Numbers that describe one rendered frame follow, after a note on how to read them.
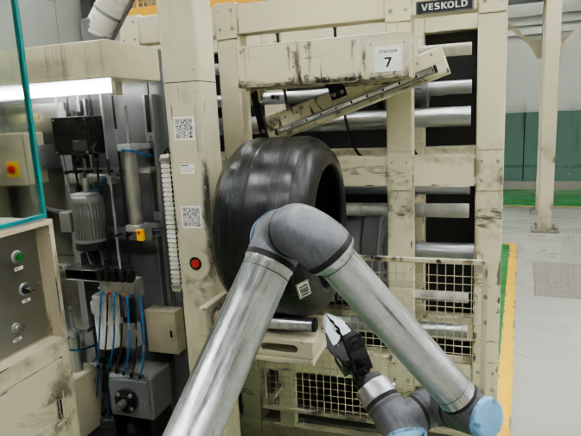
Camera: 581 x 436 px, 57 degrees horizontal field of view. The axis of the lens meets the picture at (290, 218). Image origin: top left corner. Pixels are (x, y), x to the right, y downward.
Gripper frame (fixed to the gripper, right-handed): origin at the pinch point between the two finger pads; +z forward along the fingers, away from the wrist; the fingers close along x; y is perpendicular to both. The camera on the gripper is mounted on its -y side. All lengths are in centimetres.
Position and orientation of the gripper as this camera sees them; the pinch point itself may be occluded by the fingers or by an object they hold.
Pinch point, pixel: (328, 317)
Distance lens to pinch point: 145.6
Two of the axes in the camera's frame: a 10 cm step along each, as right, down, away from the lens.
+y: 0.8, 6.0, 8.0
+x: 8.7, -4.3, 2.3
